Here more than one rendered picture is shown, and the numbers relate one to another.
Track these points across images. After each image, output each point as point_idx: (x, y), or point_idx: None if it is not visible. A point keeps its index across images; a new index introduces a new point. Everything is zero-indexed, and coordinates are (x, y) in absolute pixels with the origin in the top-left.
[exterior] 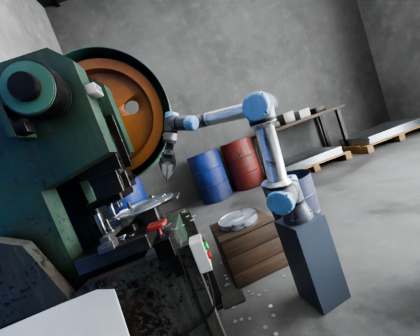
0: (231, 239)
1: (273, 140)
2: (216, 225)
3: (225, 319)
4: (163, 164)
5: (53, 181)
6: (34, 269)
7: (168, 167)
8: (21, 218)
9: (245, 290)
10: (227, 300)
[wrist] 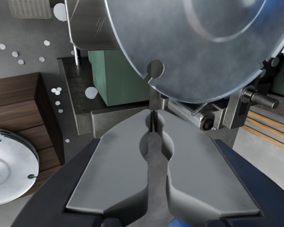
0: (7, 103)
1: None
2: (50, 173)
3: (59, 26)
4: (232, 202)
5: None
6: None
7: (145, 174)
8: None
9: (27, 67)
10: (40, 2)
